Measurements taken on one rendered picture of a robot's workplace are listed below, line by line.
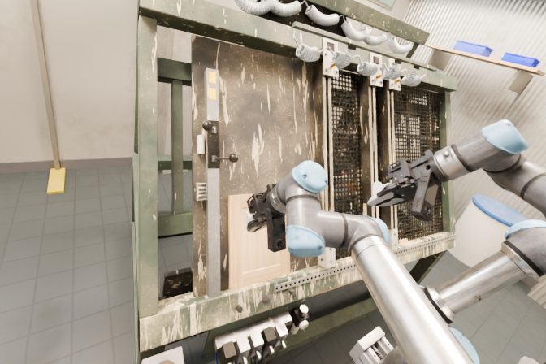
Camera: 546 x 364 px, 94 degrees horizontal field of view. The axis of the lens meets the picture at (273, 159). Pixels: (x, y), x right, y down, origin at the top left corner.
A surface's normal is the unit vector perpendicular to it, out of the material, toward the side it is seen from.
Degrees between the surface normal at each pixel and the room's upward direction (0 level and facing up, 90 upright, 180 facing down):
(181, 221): 56
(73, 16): 90
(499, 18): 90
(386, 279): 46
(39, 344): 0
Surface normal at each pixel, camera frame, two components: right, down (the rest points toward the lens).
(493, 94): -0.82, 0.06
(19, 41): 0.51, 0.52
